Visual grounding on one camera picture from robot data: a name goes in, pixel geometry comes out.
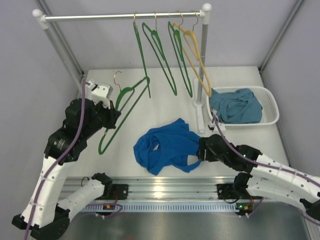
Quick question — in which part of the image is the white laundry basket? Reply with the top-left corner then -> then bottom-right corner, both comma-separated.
206,86 -> 280,129

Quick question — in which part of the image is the green hanger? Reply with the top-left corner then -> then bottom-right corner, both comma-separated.
97,75 -> 151,156
142,12 -> 178,96
132,11 -> 152,99
167,21 -> 193,98

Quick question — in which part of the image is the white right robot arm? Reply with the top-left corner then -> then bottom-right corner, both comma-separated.
197,134 -> 320,221

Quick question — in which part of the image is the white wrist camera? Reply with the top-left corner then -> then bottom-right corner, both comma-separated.
85,80 -> 113,109
207,118 -> 226,132

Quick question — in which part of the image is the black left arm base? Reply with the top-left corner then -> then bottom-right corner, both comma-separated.
97,184 -> 129,201

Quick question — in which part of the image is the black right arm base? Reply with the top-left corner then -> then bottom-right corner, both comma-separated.
216,183 -> 251,204

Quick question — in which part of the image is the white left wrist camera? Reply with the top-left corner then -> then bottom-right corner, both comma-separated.
85,80 -> 113,109

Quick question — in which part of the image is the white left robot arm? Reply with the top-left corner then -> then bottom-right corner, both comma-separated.
12,98 -> 121,240

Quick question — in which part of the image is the yellow hanger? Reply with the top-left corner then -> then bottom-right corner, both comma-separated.
173,10 -> 212,97

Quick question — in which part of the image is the aluminium mounting rail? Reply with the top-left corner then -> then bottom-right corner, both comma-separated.
59,176 -> 283,201

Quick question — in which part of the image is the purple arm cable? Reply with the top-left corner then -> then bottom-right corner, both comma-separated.
212,116 -> 320,226
23,79 -> 123,240

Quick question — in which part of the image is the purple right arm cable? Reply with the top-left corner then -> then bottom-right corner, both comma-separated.
212,116 -> 320,226

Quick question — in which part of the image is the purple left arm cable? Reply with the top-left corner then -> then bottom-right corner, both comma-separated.
23,79 -> 123,240

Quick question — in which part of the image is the perforated cable duct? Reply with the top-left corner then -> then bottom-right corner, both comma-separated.
82,201 -> 252,213

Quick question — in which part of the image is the silver clothes rack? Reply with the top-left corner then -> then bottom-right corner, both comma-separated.
31,2 -> 213,133

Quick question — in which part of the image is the light blue garment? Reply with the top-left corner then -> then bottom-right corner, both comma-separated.
209,88 -> 263,124

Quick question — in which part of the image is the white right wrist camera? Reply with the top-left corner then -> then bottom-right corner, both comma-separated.
207,118 -> 226,132

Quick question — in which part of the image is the blue tank top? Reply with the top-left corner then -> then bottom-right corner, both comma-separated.
133,118 -> 201,176

